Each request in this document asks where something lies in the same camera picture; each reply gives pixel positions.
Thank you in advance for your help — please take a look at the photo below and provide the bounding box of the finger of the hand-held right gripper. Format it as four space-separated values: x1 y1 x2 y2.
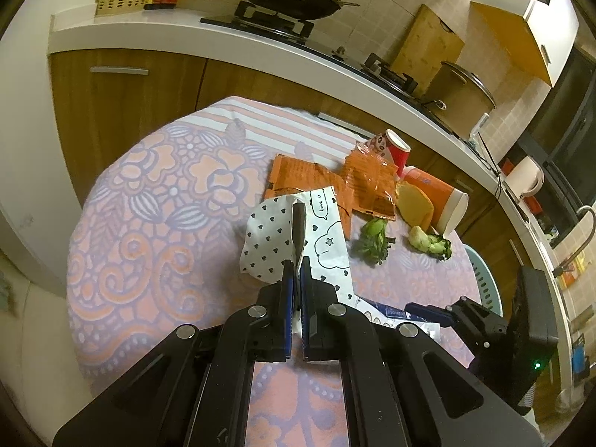
404 302 459 330

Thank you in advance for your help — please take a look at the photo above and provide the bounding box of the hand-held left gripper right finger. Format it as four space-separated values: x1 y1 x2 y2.
299 257 543 447

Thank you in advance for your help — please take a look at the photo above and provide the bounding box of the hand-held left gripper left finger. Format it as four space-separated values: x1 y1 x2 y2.
52 261 299 447

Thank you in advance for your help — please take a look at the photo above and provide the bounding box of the blue and white wrapper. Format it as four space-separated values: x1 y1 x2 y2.
356 295 442 342

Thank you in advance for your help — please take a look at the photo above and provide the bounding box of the teal plastic basket bin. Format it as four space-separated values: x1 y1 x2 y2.
465 246 504 320

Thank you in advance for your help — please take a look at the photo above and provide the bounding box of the white heart-print paper bag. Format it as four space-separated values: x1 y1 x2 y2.
239 185 355 309

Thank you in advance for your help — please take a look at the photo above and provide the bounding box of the leafy green broccoli piece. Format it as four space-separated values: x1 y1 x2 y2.
355 217 397 264

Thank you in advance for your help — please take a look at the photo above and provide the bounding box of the bread piece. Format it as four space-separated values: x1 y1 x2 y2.
395 181 435 230

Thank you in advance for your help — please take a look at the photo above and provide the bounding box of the orange paper cup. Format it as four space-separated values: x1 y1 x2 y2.
399 165 470 236

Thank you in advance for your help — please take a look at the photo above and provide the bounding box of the orange snack wrapper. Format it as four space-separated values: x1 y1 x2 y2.
263 153 351 208
342 140 402 222

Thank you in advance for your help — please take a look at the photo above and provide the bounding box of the red paper cup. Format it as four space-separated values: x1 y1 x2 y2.
361 129 412 180

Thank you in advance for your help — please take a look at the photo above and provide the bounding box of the metal faucet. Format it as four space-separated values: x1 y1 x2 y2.
553 205 596 276

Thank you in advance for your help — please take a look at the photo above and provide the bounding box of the white electric kettle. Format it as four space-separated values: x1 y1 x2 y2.
504 155 545 202

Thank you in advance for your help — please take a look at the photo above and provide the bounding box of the white plug adapter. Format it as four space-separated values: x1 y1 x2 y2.
469 114 490 146

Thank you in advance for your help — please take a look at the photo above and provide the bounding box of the dark built-in appliance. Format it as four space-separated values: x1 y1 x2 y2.
510 44 596 245

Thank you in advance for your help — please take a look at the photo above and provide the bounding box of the steel pot with lid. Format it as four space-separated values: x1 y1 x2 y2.
420 60 497 139

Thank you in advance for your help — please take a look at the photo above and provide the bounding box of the wooden base cabinet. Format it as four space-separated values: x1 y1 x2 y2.
49 50 538 294

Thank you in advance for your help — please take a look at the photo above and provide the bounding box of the wooden cutting board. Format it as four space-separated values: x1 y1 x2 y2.
389 4 466 97

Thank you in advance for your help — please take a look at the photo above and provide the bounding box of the black gas stove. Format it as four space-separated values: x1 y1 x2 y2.
200 0 462 137

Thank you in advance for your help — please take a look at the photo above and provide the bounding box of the white kitchen countertop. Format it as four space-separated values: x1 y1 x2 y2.
48 6 580 303

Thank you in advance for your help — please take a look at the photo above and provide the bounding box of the black cable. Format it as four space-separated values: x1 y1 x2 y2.
474 133 506 199

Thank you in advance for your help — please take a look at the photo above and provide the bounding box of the metal cabinet handle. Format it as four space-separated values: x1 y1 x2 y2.
317 111 370 139
89 66 150 77

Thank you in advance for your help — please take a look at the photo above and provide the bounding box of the orange wall cabinet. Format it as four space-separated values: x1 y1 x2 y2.
469 0 581 88

